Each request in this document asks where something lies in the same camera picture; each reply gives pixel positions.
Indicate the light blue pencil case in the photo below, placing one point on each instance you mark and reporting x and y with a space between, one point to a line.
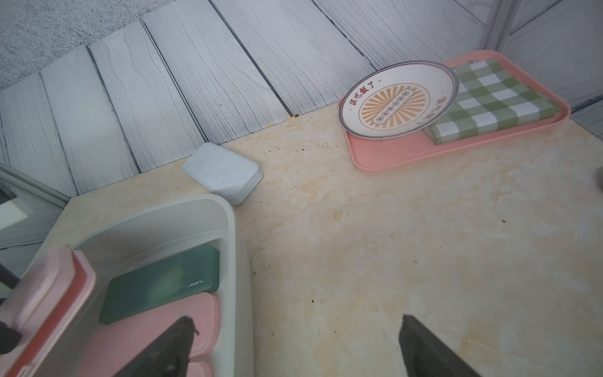
225 173

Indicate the pink tray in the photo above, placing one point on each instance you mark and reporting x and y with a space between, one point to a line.
378 155

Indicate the left aluminium frame post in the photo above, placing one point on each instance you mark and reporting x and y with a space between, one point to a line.
33 187

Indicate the round patterned plate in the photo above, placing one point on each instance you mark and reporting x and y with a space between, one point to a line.
398 100

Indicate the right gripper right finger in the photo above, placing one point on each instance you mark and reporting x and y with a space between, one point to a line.
424 354

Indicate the green checkered cloth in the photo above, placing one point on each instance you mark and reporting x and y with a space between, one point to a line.
489 99

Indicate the dark green pencil case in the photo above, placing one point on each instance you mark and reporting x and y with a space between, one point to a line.
190 272

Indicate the grey plastic storage box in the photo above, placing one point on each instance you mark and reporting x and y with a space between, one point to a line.
153 235

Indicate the aluminium frame post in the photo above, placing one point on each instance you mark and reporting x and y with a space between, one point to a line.
499 24
33 187

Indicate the pink pencil case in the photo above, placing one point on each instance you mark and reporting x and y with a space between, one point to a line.
200 370
41 307
114 345

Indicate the right aluminium frame post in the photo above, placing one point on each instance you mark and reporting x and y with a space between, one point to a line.
499 24

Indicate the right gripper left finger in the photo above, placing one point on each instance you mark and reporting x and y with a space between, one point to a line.
168 355

